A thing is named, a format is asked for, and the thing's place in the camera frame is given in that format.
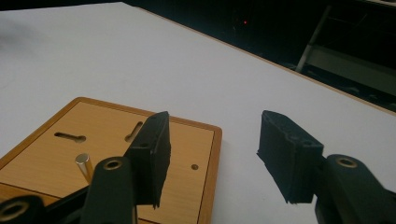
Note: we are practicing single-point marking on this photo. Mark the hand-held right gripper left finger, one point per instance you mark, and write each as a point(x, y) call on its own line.
point(151, 155)

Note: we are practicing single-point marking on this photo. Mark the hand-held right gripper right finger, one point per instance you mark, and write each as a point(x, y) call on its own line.
point(289, 161)

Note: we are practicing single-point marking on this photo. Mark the wooden photo frame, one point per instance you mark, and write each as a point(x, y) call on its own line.
point(102, 124)

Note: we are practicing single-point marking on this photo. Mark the metal frame stand peg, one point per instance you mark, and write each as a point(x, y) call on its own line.
point(83, 163)

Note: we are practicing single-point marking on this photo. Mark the white metal stand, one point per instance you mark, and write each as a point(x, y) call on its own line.
point(342, 59)

